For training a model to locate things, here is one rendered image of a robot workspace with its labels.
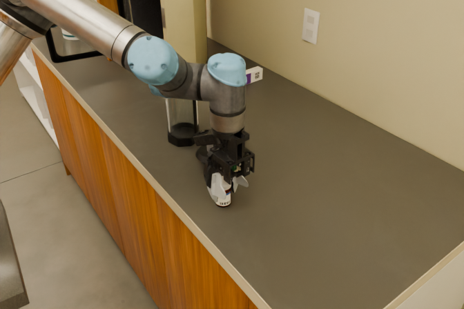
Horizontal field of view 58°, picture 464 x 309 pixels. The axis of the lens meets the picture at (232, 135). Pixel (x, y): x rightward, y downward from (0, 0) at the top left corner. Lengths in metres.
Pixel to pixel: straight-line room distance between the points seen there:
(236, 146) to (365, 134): 0.59
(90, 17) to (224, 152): 0.39
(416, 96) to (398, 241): 0.48
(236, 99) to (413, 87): 0.66
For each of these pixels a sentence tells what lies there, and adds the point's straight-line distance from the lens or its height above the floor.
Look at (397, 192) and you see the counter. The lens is 1.16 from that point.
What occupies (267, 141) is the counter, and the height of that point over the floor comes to 0.94.
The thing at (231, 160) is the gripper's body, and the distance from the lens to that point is 0.90.
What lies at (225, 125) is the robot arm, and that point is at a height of 1.20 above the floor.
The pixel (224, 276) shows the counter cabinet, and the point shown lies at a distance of 1.07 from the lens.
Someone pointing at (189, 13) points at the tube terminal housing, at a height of 1.20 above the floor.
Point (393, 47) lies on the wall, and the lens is 1.34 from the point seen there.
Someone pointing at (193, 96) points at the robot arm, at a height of 1.26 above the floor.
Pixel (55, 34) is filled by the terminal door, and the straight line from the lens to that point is 1.74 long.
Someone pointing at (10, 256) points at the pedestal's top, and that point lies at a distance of 1.05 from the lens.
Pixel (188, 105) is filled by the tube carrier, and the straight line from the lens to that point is 1.18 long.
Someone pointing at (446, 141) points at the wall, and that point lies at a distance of 1.34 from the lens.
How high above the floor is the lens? 1.65
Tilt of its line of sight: 34 degrees down
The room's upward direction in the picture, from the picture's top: straight up
